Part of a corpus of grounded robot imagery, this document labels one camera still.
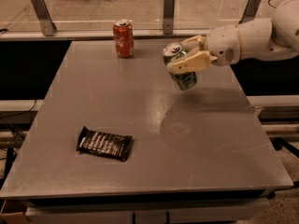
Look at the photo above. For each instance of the left metal bracket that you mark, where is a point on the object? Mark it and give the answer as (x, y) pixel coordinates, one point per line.
(48, 27)

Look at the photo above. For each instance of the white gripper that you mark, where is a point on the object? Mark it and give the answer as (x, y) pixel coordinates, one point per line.
(221, 46)

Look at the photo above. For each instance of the cardboard box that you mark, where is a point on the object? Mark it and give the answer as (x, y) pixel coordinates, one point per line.
(13, 212)

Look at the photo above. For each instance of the black snack wrapper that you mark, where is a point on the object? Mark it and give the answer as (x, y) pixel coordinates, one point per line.
(108, 145)

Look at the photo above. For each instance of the orange soda can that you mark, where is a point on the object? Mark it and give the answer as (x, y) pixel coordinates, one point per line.
(123, 38)

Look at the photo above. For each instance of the right metal bracket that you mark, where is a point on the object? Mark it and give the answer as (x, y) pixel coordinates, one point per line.
(250, 11)

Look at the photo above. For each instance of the middle metal bracket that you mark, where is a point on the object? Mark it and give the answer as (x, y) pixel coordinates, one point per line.
(168, 17)

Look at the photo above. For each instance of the green soda can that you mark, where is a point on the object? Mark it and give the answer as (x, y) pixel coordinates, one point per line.
(174, 54)

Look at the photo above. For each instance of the metal bracket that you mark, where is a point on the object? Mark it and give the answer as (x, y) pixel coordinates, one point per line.
(48, 27)
(168, 17)
(250, 11)

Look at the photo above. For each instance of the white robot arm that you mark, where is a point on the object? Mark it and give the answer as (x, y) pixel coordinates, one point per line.
(265, 39)

